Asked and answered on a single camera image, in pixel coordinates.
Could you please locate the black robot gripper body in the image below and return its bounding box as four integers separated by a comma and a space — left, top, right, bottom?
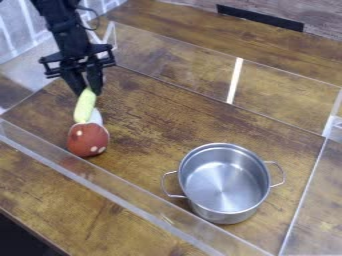
38, 24, 116, 79

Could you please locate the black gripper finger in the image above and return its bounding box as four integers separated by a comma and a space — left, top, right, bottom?
60, 68, 86, 96
85, 63, 104, 96

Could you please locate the green handled metal spoon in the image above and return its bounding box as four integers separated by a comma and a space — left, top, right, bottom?
73, 88, 102, 125

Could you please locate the stainless steel pot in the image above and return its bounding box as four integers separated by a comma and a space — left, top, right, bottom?
160, 143, 285, 225

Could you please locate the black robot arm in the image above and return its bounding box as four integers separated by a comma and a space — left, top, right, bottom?
29, 0, 116, 96

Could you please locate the red toy mushroom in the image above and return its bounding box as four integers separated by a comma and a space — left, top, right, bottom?
66, 123, 109, 157

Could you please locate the black bar on table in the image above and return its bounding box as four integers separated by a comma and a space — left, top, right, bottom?
216, 4, 304, 32

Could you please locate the clear acrylic front barrier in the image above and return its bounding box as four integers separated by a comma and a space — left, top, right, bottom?
0, 118, 272, 256

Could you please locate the clear acrylic barrier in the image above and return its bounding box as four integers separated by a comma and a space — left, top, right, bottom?
279, 89, 342, 256
0, 118, 272, 256

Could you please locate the clear acrylic right barrier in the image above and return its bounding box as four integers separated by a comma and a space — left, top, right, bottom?
279, 89, 342, 256

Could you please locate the clear acrylic triangle bracket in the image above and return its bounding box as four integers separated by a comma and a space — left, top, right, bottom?
88, 21, 117, 50

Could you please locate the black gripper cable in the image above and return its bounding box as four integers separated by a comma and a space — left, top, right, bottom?
74, 4, 101, 32

